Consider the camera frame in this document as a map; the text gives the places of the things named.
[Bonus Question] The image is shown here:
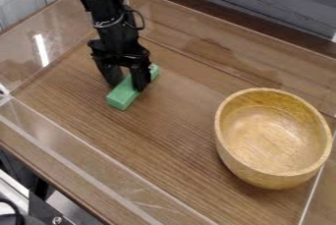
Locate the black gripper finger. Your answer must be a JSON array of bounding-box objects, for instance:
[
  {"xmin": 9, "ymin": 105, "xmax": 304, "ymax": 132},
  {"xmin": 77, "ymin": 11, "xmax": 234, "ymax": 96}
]
[
  {"xmin": 129, "ymin": 63, "xmax": 150, "ymax": 92},
  {"xmin": 96, "ymin": 61, "xmax": 124, "ymax": 86}
]

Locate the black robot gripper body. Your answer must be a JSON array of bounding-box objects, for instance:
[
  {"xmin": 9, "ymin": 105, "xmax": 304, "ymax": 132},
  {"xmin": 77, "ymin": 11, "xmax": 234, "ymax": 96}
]
[{"xmin": 85, "ymin": 2, "xmax": 152, "ymax": 70}]

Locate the green rectangular block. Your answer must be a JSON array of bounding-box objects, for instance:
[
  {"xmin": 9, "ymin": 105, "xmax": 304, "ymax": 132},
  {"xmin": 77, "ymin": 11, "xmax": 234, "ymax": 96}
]
[{"xmin": 105, "ymin": 63, "xmax": 161, "ymax": 111}]

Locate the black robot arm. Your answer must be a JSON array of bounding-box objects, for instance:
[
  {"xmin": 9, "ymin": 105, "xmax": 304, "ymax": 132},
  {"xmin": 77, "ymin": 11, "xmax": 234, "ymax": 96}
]
[{"xmin": 80, "ymin": 0, "xmax": 150, "ymax": 91}]

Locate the brown wooden bowl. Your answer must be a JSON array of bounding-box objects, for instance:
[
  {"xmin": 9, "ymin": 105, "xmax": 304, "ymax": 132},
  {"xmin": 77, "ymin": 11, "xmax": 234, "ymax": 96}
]
[{"xmin": 213, "ymin": 87, "xmax": 333, "ymax": 190}]

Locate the clear acrylic tray wall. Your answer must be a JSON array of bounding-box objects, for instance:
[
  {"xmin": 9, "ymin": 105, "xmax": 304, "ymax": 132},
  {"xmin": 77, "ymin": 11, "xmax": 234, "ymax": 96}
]
[{"xmin": 0, "ymin": 94, "xmax": 216, "ymax": 225}]

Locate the black cable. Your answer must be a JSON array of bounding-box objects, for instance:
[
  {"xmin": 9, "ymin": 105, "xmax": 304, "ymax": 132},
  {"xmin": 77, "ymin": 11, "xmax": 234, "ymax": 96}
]
[{"xmin": 0, "ymin": 197, "xmax": 26, "ymax": 225}]

